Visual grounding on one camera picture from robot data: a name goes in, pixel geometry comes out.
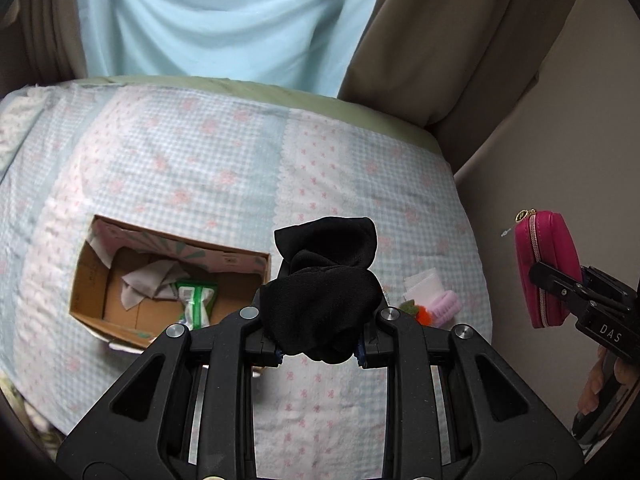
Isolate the black sock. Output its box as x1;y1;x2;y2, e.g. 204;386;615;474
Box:
261;216;383;365

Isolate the light blue curtain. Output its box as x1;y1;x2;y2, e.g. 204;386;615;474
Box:
75;0;391;97

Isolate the checkered floral blanket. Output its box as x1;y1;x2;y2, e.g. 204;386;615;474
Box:
0;79;497;461

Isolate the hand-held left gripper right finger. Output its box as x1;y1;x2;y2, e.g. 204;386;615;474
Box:
357;307;586;480

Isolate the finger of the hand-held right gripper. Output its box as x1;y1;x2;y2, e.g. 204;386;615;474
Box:
529;259;585;307

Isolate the green white packet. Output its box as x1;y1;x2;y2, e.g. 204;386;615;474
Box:
175;279;219;332

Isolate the orange green plush toy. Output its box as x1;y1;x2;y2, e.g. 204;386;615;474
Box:
399;299;434;327

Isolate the green bed sheet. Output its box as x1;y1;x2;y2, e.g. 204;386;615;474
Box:
75;75;444;157

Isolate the cardboard box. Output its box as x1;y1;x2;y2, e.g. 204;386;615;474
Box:
69;214;272;350

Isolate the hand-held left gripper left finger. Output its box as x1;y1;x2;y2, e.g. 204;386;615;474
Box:
56;304;284;480

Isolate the white square cloth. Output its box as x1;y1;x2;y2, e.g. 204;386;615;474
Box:
403;269;444;306

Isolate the magenta zipper pouch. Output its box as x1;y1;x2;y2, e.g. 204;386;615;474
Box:
514;208;584;329

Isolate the pink fuzzy scrunchie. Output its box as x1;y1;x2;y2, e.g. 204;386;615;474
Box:
422;290;461;329

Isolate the person's right hand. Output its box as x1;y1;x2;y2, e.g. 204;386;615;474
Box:
577;355;640;417

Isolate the crumpled grey tissue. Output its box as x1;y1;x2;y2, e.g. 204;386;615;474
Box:
120;259;185;312

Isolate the brown curtain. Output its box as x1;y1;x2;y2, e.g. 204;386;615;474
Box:
338;0;591;173

